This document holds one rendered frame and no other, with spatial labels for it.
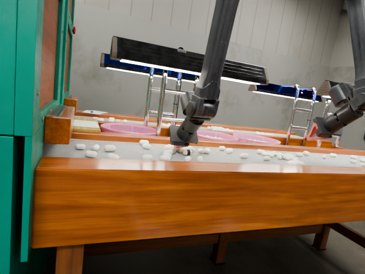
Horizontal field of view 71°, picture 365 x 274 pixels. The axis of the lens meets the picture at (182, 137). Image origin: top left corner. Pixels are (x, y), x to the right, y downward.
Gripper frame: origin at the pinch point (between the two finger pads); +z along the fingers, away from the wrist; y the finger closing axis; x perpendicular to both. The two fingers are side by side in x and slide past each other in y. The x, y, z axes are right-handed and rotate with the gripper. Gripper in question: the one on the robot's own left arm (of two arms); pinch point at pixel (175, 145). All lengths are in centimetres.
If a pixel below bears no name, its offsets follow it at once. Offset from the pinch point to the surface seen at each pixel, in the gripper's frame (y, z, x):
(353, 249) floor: -160, 66, 43
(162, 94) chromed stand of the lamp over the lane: 2.4, 0.6, -24.8
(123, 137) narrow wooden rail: 18.1, 8.3, -7.1
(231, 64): -18.5, -21.8, -24.9
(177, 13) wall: -50, 64, -185
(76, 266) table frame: 33, -7, 38
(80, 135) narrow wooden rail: 33.5, 8.7, -6.8
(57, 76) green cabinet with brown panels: 42.6, -2.2, -23.9
